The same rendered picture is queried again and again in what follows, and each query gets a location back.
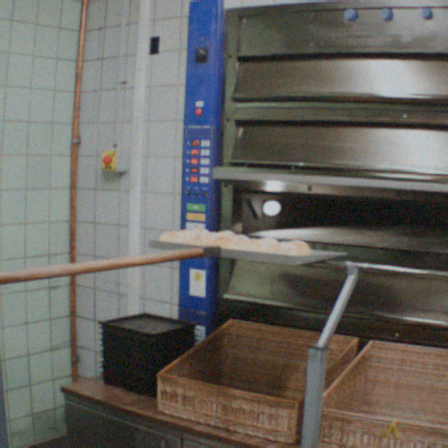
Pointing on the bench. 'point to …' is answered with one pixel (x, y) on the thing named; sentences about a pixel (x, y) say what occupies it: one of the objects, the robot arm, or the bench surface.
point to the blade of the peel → (250, 253)
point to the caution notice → (197, 282)
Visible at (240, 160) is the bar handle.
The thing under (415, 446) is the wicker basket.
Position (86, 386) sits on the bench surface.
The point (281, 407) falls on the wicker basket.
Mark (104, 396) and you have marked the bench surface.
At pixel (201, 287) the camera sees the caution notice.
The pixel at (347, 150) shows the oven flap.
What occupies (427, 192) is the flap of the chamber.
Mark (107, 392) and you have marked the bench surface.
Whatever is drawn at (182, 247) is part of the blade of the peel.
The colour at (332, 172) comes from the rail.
